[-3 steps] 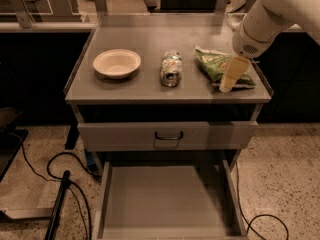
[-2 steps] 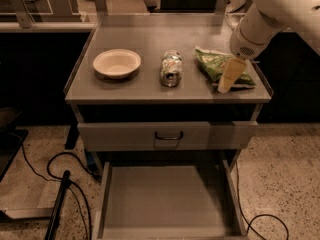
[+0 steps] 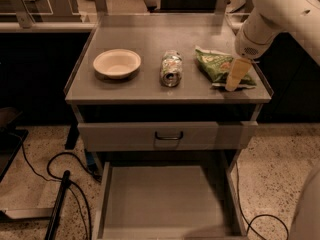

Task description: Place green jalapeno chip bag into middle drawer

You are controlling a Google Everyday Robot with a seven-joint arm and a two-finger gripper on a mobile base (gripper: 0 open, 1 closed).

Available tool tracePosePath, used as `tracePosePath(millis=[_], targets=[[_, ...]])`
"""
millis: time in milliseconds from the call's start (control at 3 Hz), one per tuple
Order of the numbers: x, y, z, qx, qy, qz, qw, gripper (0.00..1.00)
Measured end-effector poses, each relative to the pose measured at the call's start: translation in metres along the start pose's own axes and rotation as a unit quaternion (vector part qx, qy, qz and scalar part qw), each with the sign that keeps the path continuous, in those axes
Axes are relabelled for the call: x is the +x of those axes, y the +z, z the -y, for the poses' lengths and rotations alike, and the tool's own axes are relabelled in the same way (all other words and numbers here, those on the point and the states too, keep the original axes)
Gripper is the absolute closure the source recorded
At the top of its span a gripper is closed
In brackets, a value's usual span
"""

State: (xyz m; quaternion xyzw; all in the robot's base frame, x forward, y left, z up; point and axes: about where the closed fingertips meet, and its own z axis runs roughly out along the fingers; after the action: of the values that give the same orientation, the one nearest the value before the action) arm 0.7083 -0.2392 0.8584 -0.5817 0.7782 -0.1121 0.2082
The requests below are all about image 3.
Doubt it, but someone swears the black device left edge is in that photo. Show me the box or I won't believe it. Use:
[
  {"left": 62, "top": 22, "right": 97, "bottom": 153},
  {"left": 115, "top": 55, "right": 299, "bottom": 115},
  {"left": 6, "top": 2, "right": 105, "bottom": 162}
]
[{"left": 0, "top": 106, "right": 29, "bottom": 183}]

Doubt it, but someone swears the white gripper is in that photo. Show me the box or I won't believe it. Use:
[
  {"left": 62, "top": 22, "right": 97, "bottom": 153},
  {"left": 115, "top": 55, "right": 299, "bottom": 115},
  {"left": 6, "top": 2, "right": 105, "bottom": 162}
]
[{"left": 225, "top": 8, "right": 283, "bottom": 91}]

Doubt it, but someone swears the white paper bowl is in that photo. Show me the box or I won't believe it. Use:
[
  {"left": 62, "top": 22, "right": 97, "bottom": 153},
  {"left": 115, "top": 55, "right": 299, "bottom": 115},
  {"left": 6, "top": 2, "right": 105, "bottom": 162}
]
[{"left": 93, "top": 49, "right": 141, "bottom": 79}]

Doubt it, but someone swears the closed top drawer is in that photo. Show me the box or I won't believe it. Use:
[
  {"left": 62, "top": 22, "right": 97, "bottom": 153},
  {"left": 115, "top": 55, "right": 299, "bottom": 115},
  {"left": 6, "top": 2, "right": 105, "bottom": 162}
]
[{"left": 78, "top": 121, "right": 258, "bottom": 152}]

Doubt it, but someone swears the open middle drawer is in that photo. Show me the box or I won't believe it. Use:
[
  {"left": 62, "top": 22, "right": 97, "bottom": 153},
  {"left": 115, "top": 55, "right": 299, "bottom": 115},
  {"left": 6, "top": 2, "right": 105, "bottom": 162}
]
[{"left": 92, "top": 162, "right": 249, "bottom": 240}]

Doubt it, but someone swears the white horizontal rail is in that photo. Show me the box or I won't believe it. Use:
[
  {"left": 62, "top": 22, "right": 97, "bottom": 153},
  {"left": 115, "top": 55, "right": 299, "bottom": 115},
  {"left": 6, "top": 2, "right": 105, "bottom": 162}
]
[{"left": 0, "top": 17, "right": 242, "bottom": 35}]

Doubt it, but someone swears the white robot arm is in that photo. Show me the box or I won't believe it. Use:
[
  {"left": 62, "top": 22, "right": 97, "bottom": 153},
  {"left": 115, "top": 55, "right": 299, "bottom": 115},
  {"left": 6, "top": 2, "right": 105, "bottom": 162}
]
[{"left": 226, "top": 0, "right": 320, "bottom": 240}]

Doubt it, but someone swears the green jalapeno chip bag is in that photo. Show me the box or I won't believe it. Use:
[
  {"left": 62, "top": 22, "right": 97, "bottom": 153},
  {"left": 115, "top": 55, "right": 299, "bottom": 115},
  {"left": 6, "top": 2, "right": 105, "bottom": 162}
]
[{"left": 195, "top": 46, "right": 256, "bottom": 89}]

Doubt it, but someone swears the black cable right floor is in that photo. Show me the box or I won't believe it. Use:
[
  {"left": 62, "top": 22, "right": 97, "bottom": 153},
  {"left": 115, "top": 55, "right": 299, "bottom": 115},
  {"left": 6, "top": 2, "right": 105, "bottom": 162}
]
[{"left": 235, "top": 162, "right": 290, "bottom": 240}]

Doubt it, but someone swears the black cable left floor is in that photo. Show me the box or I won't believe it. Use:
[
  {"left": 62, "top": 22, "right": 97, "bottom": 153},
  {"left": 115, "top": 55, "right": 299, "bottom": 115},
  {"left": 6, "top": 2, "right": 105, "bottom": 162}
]
[{"left": 9, "top": 132, "right": 103, "bottom": 240}]

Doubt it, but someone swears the black bar on floor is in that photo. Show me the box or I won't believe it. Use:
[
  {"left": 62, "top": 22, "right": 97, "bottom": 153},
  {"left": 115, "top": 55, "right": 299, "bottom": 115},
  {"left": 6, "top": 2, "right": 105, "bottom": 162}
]
[{"left": 45, "top": 170, "right": 70, "bottom": 240}]

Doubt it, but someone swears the black cable floor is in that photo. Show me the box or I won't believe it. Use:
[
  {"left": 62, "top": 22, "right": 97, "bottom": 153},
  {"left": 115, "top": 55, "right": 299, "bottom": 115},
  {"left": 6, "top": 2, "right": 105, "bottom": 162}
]
[
  {"left": 235, "top": 162, "right": 290, "bottom": 240},
  {"left": 9, "top": 132, "right": 103, "bottom": 240}
]

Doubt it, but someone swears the grey metal drawer cabinet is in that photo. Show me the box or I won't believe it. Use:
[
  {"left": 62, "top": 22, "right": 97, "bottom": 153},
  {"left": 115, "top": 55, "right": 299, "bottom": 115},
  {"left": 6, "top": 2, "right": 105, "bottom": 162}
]
[{"left": 63, "top": 13, "right": 274, "bottom": 240}]

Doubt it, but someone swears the crushed soda can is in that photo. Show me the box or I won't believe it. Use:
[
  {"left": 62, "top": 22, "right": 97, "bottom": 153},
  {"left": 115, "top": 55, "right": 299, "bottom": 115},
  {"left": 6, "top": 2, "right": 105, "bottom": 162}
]
[{"left": 160, "top": 50, "right": 182, "bottom": 87}]

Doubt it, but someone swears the black drawer handle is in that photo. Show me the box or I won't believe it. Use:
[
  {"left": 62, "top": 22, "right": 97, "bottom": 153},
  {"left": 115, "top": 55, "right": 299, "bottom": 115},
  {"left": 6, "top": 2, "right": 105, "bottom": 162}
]
[{"left": 154, "top": 131, "right": 184, "bottom": 141}]

